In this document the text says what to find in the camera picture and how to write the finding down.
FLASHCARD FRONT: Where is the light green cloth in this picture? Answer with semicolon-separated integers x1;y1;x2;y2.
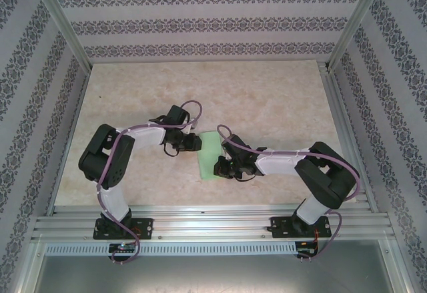
196;131;225;182

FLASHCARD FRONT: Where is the grey metal sheet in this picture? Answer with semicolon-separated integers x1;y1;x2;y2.
33;254;401;293

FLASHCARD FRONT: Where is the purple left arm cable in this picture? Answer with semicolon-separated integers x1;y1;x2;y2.
96;100;205;266

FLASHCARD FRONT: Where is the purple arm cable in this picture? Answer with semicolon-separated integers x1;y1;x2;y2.
216;124;362;263
96;100;205;266

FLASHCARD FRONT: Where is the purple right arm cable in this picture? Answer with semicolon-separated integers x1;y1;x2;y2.
216;124;362;263

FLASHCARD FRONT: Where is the aluminium mounting rail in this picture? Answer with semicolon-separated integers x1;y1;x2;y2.
31;206;396;240

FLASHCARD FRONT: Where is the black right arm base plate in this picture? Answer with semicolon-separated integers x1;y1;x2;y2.
270;216;333;240

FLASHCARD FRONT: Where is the slotted grey cable duct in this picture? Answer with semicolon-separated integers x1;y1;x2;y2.
45;242;298;256

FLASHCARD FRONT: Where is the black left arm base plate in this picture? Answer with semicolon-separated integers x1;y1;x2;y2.
94;218;155;241

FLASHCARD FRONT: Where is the aluminium side rail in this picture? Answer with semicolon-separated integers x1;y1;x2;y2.
318;61;380;212
46;67;91;216

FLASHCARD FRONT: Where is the aluminium frame post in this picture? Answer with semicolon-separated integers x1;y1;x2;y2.
28;0;93;70
328;0;390;72

